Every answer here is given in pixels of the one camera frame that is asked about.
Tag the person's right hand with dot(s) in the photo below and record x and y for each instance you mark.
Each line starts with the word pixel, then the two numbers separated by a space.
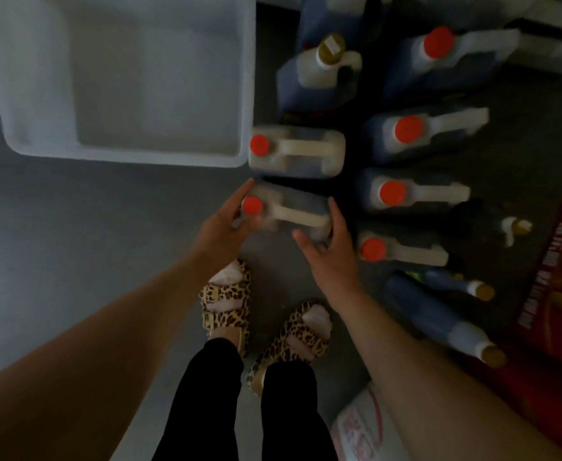
pixel 335 268

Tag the person's left hand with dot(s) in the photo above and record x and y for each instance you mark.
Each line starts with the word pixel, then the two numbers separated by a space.
pixel 216 240

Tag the person's right thumb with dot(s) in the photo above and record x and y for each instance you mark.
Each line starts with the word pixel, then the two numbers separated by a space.
pixel 306 244

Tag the person's left thumb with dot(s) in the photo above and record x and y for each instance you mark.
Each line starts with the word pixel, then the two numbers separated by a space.
pixel 251 226

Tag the pale red-capped plastic jug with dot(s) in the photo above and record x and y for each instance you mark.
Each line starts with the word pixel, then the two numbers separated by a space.
pixel 300 151
pixel 295 211

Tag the person's left forearm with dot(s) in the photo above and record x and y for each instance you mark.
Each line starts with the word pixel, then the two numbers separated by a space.
pixel 88 360

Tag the person's right forearm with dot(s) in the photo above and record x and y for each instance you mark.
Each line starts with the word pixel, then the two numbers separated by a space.
pixel 425 393

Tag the person's left leopard sandal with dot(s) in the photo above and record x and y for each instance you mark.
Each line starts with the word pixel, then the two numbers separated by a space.
pixel 228 302

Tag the person's leopard sandal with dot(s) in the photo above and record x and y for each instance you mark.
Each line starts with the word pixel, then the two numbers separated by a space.
pixel 228 302
pixel 295 340

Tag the person's right leopard sandal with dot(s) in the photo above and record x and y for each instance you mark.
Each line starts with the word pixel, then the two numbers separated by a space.
pixel 295 340

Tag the dark red-capped plastic jug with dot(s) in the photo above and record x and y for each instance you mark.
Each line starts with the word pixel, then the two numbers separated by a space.
pixel 459 57
pixel 406 252
pixel 430 129
pixel 420 191

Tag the large blue gold-capped bottle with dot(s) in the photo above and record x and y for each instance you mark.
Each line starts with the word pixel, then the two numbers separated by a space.
pixel 435 316

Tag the small blue gold-capped bottle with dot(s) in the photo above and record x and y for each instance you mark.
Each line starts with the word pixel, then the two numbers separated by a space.
pixel 454 283

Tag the dark gold-capped plastic jug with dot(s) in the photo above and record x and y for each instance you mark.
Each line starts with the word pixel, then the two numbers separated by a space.
pixel 319 71

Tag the black gold-capped bottle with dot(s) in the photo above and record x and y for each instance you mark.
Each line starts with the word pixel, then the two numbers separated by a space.
pixel 478 225

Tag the person's right leg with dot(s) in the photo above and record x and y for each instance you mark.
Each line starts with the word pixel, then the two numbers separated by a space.
pixel 295 417

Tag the person's leg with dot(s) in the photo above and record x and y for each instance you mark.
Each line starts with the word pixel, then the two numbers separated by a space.
pixel 295 417
pixel 204 403

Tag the person's left leg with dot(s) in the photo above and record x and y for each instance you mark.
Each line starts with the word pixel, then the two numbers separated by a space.
pixel 204 403

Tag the white sack with red print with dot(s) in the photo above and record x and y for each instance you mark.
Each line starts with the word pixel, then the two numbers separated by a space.
pixel 365 427

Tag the white plastic tub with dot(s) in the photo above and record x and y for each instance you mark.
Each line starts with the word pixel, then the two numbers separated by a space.
pixel 117 76

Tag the dark blue-labelled plastic jug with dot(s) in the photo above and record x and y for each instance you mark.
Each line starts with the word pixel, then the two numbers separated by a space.
pixel 334 16

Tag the red printed carton box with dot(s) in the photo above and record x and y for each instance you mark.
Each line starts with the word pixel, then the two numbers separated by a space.
pixel 559 292

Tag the red plastic bag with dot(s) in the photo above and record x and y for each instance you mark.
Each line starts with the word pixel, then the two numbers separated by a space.
pixel 540 398

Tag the white box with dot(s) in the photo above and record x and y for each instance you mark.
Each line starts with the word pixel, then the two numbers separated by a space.
pixel 555 43

